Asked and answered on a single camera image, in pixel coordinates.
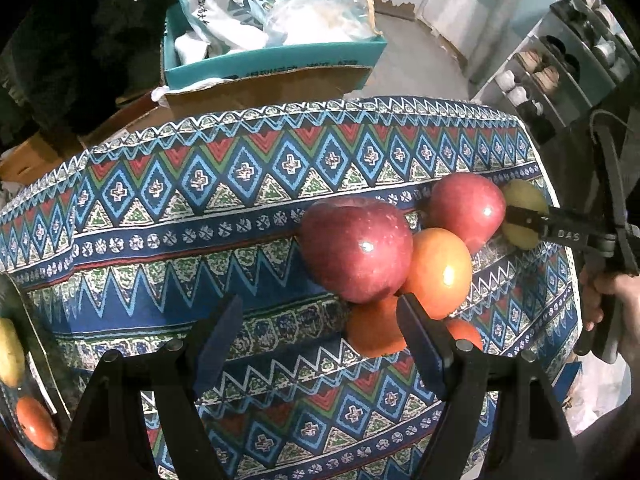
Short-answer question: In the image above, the person's right hand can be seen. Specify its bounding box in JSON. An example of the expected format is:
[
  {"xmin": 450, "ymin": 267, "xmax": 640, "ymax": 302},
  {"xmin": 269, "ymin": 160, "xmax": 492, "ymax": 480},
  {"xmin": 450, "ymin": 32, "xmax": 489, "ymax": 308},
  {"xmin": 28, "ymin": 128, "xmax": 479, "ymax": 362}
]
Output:
[{"xmin": 579, "ymin": 268, "xmax": 640, "ymax": 368}]

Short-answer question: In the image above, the patterned blue tablecloth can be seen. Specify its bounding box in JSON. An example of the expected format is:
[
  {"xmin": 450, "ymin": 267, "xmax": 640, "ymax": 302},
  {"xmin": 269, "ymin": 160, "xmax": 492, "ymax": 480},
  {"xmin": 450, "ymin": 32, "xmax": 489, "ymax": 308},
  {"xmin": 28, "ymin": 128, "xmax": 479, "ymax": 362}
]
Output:
[{"xmin": 1, "ymin": 96, "xmax": 559, "ymax": 479}]

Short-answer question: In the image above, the dark glass bowl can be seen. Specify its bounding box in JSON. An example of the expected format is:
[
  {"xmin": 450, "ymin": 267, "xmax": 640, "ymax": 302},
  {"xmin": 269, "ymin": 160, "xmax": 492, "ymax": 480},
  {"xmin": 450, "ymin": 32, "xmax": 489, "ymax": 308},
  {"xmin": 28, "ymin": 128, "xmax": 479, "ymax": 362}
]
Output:
[{"xmin": 1, "ymin": 274, "xmax": 73, "ymax": 479}]

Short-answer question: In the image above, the small flat cardboard box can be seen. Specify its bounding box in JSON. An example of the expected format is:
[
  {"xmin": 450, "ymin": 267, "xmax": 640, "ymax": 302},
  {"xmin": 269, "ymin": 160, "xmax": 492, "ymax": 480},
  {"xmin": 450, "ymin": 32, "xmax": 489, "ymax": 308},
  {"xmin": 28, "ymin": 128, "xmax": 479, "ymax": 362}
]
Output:
[{"xmin": 78, "ymin": 92, "xmax": 174, "ymax": 148}]

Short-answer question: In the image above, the large orange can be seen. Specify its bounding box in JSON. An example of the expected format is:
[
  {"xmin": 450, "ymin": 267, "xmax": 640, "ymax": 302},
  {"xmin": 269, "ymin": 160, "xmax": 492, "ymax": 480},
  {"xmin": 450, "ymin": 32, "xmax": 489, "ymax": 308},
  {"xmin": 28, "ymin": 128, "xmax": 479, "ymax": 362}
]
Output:
[{"xmin": 15, "ymin": 396, "xmax": 58, "ymax": 451}]

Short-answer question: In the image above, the teal cardboard box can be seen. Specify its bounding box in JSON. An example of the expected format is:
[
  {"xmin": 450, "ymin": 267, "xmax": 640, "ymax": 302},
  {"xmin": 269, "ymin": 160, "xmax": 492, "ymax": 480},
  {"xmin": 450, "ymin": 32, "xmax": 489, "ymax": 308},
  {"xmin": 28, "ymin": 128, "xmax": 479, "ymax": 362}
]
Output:
[{"xmin": 163, "ymin": 1, "xmax": 386, "ymax": 90}]

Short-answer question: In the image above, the brown cardboard box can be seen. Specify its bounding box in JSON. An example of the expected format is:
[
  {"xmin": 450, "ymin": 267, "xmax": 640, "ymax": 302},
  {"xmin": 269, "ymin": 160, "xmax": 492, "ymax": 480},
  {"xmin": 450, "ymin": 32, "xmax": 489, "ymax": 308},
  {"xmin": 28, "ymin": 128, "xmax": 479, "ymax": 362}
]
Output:
[{"xmin": 152, "ymin": 65, "xmax": 373, "ymax": 119}]

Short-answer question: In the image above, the orange persimmon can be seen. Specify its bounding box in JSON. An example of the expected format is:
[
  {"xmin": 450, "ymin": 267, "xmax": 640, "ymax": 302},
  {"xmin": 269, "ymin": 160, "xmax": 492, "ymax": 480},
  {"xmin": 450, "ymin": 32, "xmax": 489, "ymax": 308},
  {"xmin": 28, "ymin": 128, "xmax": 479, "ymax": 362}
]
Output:
[{"xmin": 399, "ymin": 228, "xmax": 473, "ymax": 320}]

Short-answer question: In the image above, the clear plastic bag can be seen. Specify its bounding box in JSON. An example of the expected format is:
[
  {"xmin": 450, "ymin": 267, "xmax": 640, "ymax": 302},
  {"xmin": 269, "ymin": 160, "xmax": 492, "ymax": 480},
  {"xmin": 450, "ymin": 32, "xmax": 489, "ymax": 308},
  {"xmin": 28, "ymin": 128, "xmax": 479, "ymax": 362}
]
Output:
[{"xmin": 264, "ymin": 0, "xmax": 382, "ymax": 46}]

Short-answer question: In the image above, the shoe rack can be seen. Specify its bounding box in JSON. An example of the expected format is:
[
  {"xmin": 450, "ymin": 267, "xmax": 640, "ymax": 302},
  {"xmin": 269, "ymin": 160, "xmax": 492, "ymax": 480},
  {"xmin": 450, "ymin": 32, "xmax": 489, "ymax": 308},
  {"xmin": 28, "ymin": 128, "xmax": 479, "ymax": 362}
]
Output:
[{"xmin": 473, "ymin": 0, "xmax": 639, "ymax": 145}]

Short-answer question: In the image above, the black hanging coat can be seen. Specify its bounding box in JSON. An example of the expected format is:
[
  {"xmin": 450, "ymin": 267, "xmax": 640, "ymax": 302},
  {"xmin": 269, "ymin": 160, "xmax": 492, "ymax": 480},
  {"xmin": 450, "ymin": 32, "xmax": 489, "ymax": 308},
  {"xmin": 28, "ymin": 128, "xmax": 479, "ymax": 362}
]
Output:
[{"xmin": 1, "ymin": 0, "xmax": 177, "ymax": 148}]

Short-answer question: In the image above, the dark red apple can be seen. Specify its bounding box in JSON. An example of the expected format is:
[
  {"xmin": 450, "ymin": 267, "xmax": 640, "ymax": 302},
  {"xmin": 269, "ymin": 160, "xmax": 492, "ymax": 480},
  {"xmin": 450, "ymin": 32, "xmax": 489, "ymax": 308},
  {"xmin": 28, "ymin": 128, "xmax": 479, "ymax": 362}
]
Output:
[{"xmin": 297, "ymin": 196, "xmax": 413, "ymax": 304}]

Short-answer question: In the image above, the small orange tangerine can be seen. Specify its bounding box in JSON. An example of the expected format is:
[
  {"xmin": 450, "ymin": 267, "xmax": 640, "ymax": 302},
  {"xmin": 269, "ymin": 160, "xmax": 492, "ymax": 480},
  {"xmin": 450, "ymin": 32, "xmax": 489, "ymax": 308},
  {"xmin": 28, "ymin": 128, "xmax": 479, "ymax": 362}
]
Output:
[{"xmin": 445, "ymin": 318, "xmax": 483, "ymax": 350}]

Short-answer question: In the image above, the wooden drawer box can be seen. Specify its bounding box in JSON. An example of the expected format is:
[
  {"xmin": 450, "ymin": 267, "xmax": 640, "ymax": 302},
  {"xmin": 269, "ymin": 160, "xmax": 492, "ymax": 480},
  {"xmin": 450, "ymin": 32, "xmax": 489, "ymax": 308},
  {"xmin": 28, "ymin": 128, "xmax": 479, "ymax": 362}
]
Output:
[{"xmin": 1, "ymin": 133, "xmax": 84, "ymax": 185}]

